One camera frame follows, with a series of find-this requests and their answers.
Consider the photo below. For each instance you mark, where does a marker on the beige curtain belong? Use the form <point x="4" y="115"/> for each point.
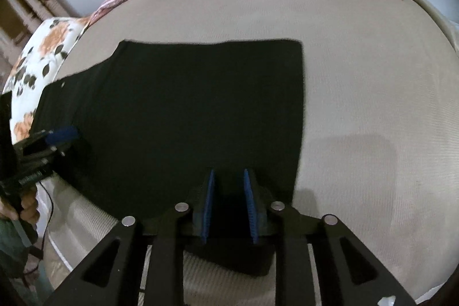
<point x="32" y="1"/>

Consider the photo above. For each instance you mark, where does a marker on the person's left hand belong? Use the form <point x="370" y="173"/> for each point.
<point x="25" y="211"/>

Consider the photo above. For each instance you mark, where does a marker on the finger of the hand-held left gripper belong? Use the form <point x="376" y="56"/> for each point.
<point x="48" y="153"/>
<point x="61" y="135"/>

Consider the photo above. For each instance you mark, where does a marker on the white orange floral pillow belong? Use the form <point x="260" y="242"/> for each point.
<point x="39" y="51"/>

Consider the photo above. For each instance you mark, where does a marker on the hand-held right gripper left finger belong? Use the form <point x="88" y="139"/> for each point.
<point x="209" y="205"/>

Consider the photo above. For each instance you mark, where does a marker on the beige satin blanket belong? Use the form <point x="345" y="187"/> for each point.
<point x="441" y="22"/>

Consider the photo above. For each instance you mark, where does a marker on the black pants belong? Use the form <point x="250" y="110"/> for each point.
<point x="179" y="105"/>

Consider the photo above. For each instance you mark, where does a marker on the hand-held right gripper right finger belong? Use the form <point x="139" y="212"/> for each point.
<point x="251" y="205"/>

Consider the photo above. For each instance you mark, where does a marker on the beige woven bed mat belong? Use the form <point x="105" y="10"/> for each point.
<point x="358" y="76"/>

